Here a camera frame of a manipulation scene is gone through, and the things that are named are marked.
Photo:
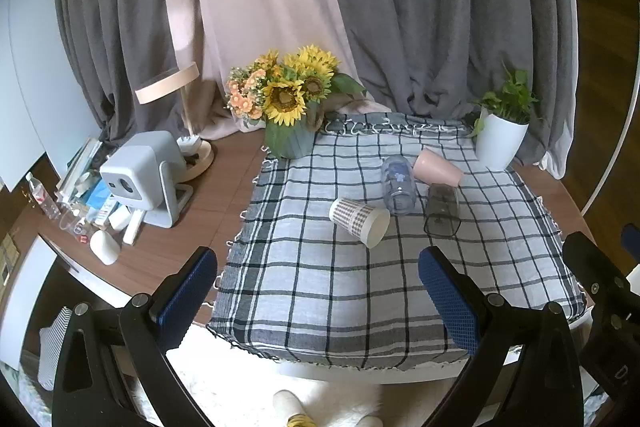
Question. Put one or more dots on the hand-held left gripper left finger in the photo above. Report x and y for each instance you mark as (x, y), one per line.
(186, 294)

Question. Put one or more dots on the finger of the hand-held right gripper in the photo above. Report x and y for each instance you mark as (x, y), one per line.
(595, 264)
(632, 238)

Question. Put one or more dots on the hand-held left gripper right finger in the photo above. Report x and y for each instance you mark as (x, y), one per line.
(449, 307)

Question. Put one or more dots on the dark transparent cup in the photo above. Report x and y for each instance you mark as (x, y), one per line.
(442, 209)

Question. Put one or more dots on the plaid paper cup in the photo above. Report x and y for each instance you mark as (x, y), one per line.
(356, 219)

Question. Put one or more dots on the clear printed glass cup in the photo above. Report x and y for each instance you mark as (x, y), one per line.
(398, 184)

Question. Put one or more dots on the pink cup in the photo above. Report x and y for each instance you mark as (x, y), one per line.
(436, 168)

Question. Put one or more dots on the white remote control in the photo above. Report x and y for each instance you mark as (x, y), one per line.
(133, 227)

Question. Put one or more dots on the white oval case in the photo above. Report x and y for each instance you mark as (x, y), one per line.
(104, 248)

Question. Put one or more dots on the white fluffy rug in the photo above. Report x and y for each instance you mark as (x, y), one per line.
(240, 387)

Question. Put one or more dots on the checkered white grey cloth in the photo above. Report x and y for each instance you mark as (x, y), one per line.
(320, 292)

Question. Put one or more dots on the blue packet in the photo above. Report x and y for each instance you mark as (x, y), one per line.
(98, 198)

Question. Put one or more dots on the light grey cube projector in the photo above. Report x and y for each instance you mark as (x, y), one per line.
(142, 167)

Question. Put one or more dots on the grey striped cloth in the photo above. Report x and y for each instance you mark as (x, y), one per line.
(54, 344)

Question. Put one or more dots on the beige cylinder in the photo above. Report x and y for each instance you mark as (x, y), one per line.
(289, 404)

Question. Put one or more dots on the white plant pot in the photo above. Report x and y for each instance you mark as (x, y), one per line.
(499, 142)

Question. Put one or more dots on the white curved tube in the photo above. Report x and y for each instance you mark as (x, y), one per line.
(631, 82)

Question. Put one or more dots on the stack of books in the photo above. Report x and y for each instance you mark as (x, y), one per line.
(80, 169)

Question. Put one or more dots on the clear plastic bottle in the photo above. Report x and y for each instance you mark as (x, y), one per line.
(39, 197)

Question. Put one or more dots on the green potted plant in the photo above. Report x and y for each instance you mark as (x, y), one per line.
(510, 99)

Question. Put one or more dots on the grey-green ribbed vase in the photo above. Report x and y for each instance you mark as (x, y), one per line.
(291, 141)

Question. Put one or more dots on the pink round desk lamp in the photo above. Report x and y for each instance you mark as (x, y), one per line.
(167, 84)

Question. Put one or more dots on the sunflower bouquet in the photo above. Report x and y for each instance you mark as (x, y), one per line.
(287, 92)

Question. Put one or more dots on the grey curtain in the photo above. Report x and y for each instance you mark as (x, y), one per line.
(450, 7)
(115, 17)

